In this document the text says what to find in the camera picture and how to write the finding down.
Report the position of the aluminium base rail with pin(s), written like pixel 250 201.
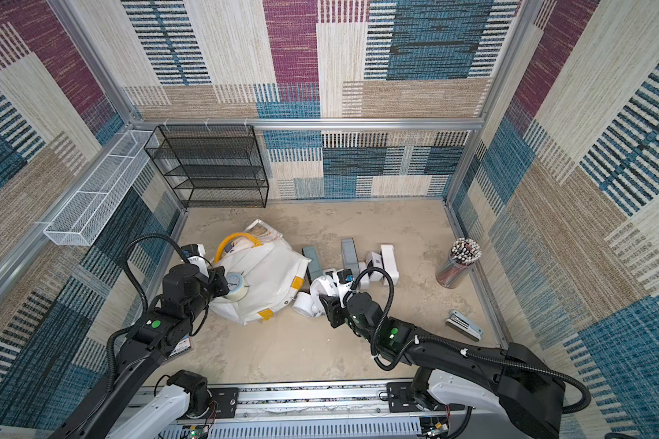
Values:
pixel 187 407

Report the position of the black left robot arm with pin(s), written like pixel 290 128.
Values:
pixel 135 352

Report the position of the white oval alarm clock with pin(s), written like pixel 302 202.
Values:
pixel 324 285

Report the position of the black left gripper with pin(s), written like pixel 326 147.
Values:
pixel 217 278

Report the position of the cup of coloured pencils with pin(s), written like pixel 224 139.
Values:
pixel 463 254

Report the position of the round blue cream alarm clock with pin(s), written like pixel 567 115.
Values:
pixel 238 287

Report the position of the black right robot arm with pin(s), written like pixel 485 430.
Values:
pixel 512 383

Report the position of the grey square device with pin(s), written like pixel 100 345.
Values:
pixel 350 257

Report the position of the black wire mesh shelf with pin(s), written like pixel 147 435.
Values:
pixel 208 166

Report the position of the white canvas bag yellow handles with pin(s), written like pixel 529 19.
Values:
pixel 273 270

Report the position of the white rectangular alarm clock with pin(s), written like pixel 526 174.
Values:
pixel 389 262

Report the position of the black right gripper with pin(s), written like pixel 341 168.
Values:
pixel 334 310

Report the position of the white twin bell alarm clock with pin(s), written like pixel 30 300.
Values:
pixel 305 305

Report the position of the highlighter marker pack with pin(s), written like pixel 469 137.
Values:
pixel 182 347

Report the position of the white wire mesh basket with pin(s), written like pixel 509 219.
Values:
pixel 82 219

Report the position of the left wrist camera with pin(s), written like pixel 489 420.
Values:
pixel 196 255

